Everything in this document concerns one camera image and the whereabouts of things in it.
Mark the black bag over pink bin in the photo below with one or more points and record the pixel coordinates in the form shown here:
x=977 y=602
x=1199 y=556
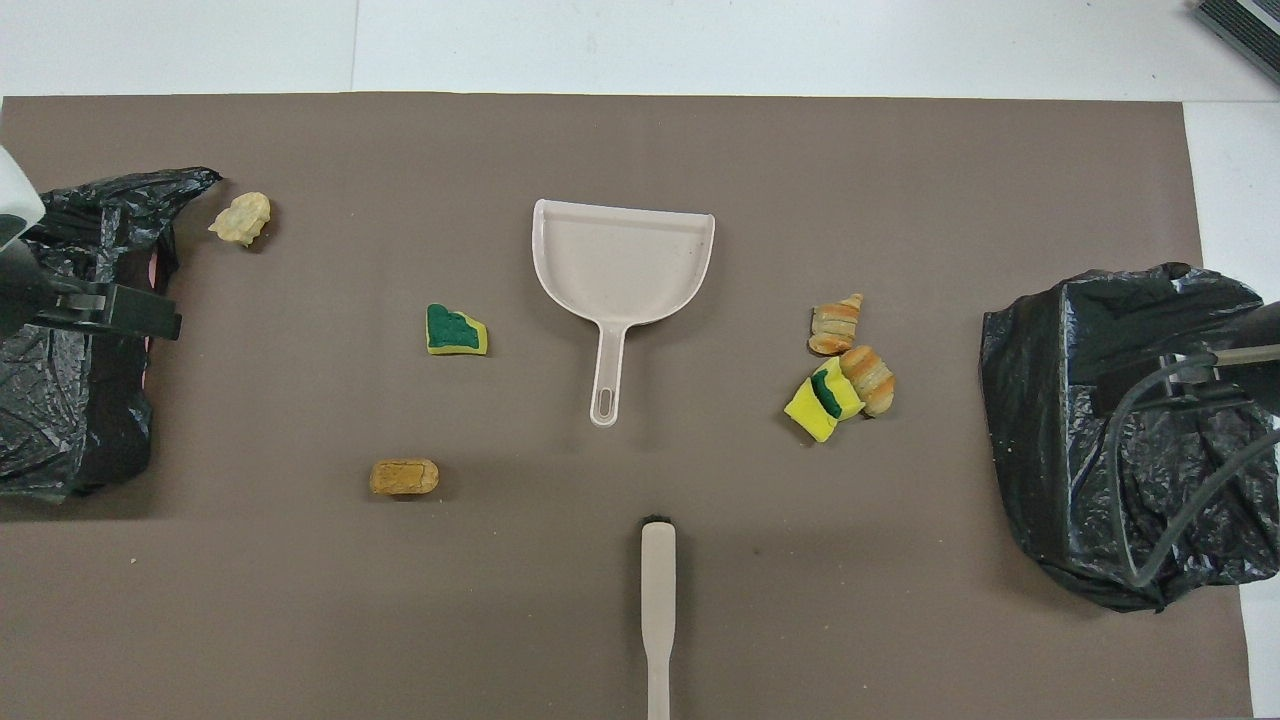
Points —
x=70 y=440

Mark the brown table mat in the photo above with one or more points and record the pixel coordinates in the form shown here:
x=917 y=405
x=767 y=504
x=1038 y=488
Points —
x=700 y=150

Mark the beige hand brush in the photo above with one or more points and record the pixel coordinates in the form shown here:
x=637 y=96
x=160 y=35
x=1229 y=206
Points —
x=658 y=570

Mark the black bag lined bin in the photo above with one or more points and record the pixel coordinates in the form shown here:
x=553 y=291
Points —
x=1030 y=420

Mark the grey ribbed device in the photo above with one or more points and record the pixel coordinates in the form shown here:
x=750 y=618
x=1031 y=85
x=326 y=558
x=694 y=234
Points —
x=1250 y=20

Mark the striped croissant toy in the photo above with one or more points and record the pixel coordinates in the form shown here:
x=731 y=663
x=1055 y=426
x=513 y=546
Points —
x=835 y=325
x=870 y=375

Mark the brown hash brown toy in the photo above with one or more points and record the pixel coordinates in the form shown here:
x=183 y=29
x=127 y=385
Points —
x=403 y=477

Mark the small green yellow sponge piece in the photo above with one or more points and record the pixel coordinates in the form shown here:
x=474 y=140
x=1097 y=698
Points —
x=452 y=328

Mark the large yellow green sponge piece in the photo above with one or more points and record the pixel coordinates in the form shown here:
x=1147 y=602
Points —
x=812 y=412

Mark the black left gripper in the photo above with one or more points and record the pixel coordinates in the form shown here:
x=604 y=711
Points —
x=30 y=295

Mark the beige plastic dustpan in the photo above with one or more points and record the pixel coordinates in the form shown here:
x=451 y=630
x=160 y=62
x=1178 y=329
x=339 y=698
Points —
x=620 y=265

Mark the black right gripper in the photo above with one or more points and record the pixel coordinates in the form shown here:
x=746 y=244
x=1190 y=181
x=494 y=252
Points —
x=1205 y=385

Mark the pale yellow crinkled food piece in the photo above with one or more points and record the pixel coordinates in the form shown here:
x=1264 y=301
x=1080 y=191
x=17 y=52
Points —
x=243 y=218

